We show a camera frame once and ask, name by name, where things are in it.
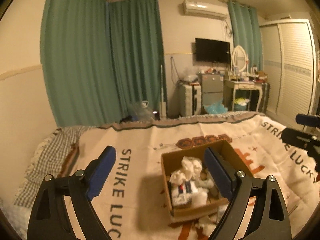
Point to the crumpled white tissue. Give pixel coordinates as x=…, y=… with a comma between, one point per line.
x=192, y=164

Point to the oval vanity mirror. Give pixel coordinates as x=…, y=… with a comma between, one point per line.
x=239, y=60

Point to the checkered bedsheet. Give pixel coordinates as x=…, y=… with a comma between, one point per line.
x=55, y=155

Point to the green curtain left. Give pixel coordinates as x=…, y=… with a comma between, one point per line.
x=100, y=58

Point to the black wall television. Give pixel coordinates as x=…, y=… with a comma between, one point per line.
x=213, y=51

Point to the green curtain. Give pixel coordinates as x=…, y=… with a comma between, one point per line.
x=100, y=58
x=246, y=32

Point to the open cardboard box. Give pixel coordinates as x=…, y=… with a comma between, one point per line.
x=199, y=179

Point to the white wardrobe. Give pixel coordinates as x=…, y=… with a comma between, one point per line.
x=290, y=62

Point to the grey mini fridge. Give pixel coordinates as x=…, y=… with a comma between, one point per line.
x=211, y=89

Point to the white cotton ball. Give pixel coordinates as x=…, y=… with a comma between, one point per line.
x=206, y=225

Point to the white dressing table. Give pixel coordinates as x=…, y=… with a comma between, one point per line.
x=230, y=89

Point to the green curtain right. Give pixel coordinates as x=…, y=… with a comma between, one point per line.
x=246, y=32

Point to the floral tissue pack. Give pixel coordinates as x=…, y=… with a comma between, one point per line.
x=181, y=195

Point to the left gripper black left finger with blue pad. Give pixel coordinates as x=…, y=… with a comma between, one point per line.
x=49, y=217

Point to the cream printed blanket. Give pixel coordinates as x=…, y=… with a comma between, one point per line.
x=132, y=202

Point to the white air conditioner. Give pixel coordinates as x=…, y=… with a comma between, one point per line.
x=204, y=10

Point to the white suitcase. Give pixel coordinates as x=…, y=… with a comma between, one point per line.
x=190, y=99

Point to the white soft cloth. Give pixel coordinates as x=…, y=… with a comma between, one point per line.
x=179, y=177

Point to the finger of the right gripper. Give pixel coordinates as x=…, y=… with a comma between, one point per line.
x=300, y=139
x=308, y=120

